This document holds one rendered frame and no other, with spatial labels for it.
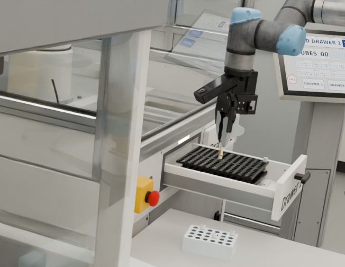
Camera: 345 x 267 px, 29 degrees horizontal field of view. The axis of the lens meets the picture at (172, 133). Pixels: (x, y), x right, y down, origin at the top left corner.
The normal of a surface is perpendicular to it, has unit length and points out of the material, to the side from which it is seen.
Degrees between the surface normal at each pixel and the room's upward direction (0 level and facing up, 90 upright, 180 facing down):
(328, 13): 102
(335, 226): 0
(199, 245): 90
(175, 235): 0
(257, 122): 90
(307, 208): 90
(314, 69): 50
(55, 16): 90
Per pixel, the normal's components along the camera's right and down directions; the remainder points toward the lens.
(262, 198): -0.40, 0.22
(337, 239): 0.11, -0.95
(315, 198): 0.22, 0.29
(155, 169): 0.91, 0.20
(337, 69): 0.24, -0.39
